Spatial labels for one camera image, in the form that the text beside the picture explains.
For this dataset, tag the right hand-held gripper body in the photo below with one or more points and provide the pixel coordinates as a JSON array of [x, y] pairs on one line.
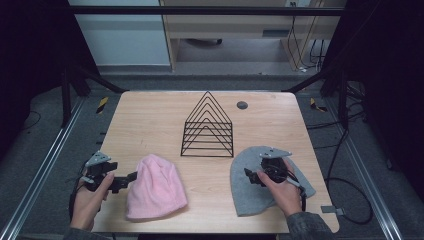
[[275, 166]]

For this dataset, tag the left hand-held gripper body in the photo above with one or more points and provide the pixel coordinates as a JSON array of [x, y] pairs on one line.
[[98, 170]]

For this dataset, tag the grey beanie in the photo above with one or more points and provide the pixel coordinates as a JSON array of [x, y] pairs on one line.
[[245, 200]]

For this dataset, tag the pink beanie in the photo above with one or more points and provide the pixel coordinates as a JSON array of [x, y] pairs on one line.
[[156, 190]]

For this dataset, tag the person's right hand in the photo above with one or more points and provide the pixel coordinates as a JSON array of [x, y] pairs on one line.
[[282, 195]]

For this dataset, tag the person's left hand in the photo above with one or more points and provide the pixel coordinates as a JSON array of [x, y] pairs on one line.
[[87, 203]]

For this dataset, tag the grey round table grommet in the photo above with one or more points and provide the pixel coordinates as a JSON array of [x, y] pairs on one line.
[[242, 105]]

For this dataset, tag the grey tape piece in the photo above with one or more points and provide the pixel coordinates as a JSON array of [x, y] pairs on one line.
[[331, 210]]

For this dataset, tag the black metal stand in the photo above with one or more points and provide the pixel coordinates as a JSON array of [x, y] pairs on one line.
[[342, 100], [66, 96]]

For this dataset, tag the black curtain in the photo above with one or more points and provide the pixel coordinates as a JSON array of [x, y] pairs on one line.
[[386, 83], [33, 66]]

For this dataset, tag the white cabinet panel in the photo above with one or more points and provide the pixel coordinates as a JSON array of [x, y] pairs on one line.
[[123, 40]]

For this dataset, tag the aluminium floor rail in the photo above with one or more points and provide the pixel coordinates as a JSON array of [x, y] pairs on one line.
[[370, 186], [40, 173]]

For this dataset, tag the black horizontal frame bar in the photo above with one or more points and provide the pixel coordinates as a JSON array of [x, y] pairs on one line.
[[200, 10]]

